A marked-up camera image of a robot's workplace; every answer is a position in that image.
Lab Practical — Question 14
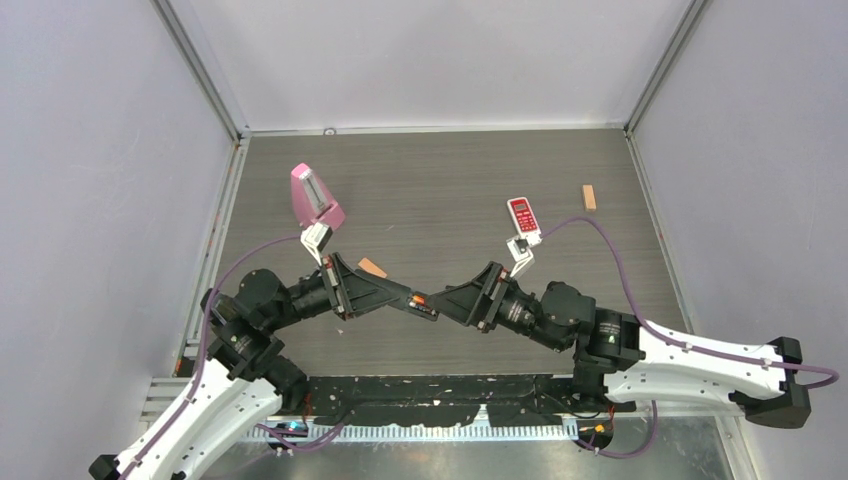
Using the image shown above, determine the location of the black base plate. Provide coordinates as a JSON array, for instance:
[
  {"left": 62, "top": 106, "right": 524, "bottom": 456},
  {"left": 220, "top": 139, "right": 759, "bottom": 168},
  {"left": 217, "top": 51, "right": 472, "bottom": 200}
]
[{"left": 282, "top": 374, "right": 635, "bottom": 427}]

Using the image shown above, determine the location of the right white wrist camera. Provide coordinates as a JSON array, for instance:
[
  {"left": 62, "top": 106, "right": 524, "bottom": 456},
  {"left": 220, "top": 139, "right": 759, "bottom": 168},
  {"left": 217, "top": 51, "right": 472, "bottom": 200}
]
[{"left": 506, "top": 236, "right": 535, "bottom": 280}]

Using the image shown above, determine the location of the wooden block near centre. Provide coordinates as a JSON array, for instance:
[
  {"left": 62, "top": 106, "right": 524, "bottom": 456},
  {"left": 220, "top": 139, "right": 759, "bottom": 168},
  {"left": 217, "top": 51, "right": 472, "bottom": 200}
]
[{"left": 358, "top": 257, "right": 388, "bottom": 279}]

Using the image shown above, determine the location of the white remote control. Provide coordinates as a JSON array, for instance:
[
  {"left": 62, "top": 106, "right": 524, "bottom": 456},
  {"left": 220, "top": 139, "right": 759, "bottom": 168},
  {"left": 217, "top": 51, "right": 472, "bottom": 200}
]
[{"left": 506, "top": 197, "right": 542, "bottom": 246}]

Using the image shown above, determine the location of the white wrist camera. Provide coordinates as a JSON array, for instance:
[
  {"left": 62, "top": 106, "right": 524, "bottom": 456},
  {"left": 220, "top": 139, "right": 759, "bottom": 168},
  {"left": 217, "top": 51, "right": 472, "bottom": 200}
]
[
  {"left": 506, "top": 236, "right": 535, "bottom": 280},
  {"left": 300, "top": 222, "right": 333, "bottom": 265}
]

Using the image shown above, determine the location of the wooden block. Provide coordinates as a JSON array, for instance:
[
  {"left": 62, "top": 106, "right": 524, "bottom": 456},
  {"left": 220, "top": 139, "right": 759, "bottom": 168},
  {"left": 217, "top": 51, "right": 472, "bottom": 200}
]
[
  {"left": 581, "top": 184, "right": 597, "bottom": 212},
  {"left": 358, "top": 257, "right": 388, "bottom": 279}
]

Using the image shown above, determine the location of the black remote control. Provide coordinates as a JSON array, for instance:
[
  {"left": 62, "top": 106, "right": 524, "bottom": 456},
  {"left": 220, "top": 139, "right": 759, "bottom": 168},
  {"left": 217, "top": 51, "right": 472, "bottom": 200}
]
[{"left": 399, "top": 289, "right": 439, "bottom": 322}]

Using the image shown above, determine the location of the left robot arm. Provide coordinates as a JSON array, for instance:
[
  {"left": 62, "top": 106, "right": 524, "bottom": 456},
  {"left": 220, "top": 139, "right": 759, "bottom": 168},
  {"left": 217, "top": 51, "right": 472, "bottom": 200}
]
[{"left": 89, "top": 254, "right": 417, "bottom": 479}]

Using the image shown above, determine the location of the wooden block far right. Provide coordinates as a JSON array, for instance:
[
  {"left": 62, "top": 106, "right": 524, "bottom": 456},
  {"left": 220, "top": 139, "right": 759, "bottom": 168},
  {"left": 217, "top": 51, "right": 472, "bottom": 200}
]
[{"left": 581, "top": 184, "right": 597, "bottom": 212}]

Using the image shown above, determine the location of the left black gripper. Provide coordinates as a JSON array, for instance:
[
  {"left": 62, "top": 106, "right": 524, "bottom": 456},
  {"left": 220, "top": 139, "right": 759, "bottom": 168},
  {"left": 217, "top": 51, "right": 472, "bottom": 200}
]
[{"left": 268, "top": 250, "right": 401, "bottom": 329}]

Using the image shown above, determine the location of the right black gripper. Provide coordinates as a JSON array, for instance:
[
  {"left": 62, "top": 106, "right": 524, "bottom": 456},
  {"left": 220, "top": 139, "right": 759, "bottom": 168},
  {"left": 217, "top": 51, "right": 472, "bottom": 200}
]
[{"left": 424, "top": 260, "right": 566, "bottom": 352}]

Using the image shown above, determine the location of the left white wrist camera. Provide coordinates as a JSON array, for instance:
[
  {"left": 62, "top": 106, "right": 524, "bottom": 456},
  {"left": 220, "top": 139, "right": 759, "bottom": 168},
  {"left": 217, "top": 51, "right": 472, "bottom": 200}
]
[{"left": 300, "top": 222, "right": 333, "bottom": 265}]

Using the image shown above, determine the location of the pink metronome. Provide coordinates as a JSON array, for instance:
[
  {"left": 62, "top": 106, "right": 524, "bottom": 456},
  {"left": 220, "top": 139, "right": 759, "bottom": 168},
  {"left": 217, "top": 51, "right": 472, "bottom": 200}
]
[{"left": 290, "top": 163, "right": 346, "bottom": 231}]

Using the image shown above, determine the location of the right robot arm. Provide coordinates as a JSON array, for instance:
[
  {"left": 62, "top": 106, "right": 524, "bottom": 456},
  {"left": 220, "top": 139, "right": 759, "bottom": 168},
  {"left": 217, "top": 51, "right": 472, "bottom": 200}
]
[{"left": 428, "top": 263, "right": 812, "bottom": 429}]

